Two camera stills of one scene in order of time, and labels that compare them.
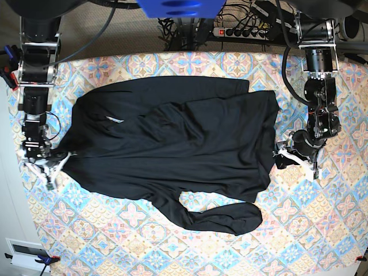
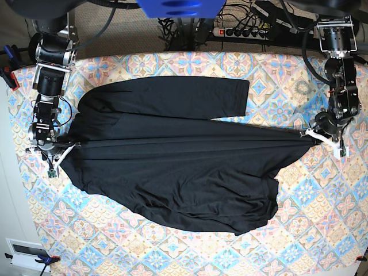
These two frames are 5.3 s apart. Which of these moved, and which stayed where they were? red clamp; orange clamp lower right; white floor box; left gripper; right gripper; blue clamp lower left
Moved: right gripper; left gripper
Stayed: blue clamp lower left; white floor box; orange clamp lower right; red clamp
